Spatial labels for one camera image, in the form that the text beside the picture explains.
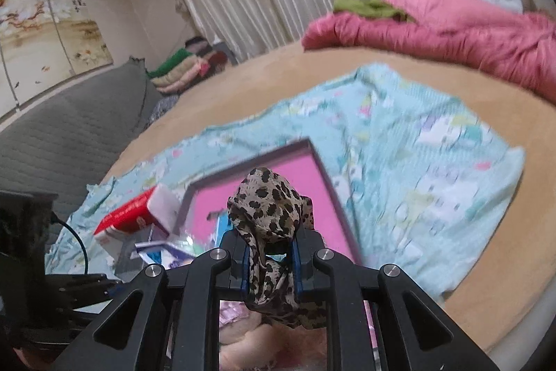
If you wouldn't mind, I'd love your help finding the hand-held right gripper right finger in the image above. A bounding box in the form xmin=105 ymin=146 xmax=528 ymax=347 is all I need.
xmin=291 ymin=229 xmax=500 ymax=371

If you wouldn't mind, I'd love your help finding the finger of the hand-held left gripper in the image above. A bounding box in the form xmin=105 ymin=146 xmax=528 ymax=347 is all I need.
xmin=47 ymin=273 xmax=126 ymax=311

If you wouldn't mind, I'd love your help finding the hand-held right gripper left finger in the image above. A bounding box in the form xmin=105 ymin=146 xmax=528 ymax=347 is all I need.
xmin=54 ymin=229 xmax=253 ymax=371

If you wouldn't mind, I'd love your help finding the leopard print scarf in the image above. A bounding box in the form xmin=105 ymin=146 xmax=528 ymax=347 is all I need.
xmin=227 ymin=166 xmax=326 ymax=330

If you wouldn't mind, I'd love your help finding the beige teddy bear pink dress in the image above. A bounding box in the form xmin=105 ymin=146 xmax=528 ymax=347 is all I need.
xmin=219 ymin=319 xmax=326 ymax=371

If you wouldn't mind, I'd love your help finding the pink gift box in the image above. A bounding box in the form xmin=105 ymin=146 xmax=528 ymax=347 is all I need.
xmin=171 ymin=138 xmax=376 ymax=371

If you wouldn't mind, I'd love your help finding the white purple printed packet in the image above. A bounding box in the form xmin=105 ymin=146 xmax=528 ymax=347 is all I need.
xmin=134 ymin=238 xmax=205 ymax=269

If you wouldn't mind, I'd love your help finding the red white tissue box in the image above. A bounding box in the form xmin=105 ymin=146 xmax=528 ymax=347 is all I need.
xmin=93 ymin=185 xmax=181 ymax=263

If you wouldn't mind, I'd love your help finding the grey quilted headboard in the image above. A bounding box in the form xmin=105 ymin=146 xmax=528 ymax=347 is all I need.
xmin=0 ymin=58 xmax=161 ymax=219

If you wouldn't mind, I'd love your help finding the cartoon cat printed blanket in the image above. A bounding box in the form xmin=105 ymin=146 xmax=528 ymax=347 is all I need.
xmin=43 ymin=64 xmax=526 ymax=302

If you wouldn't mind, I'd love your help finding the dark floral cloth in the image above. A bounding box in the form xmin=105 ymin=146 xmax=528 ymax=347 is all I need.
xmin=145 ymin=95 xmax=181 ymax=130

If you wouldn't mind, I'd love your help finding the pink folded blanket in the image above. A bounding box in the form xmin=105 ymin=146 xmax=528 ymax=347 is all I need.
xmin=158 ymin=71 xmax=210 ymax=94

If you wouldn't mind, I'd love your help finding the tan bed sheet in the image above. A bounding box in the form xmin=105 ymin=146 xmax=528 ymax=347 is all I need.
xmin=102 ymin=38 xmax=556 ymax=354

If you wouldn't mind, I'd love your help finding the dark red cloth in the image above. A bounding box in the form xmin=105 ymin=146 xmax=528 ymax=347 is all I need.
xmin=202 ymin=51 xmax=229 ymax=74

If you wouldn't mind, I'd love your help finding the green folded blanket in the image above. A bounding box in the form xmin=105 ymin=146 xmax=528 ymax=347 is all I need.
xmin=147 ymin=48 xmax=194 ymax=78

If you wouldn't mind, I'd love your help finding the green garment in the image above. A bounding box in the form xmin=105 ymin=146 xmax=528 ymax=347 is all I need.
xmin=334 ymin=0 xmax=415 ymax=23

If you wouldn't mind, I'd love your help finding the pink quilt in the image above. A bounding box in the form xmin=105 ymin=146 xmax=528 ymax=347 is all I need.
xmin=302 ymin=0 xmax=556 ymax=102

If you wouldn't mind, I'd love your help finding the black cable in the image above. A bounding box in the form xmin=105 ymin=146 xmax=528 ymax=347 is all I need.
xmin=51 ymin=213 xmax=90 ymax=277

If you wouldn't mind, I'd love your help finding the flower wall painting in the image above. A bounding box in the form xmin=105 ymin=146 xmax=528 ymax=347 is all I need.
xmin=0 ymin=0 xmax=114 ymax=115

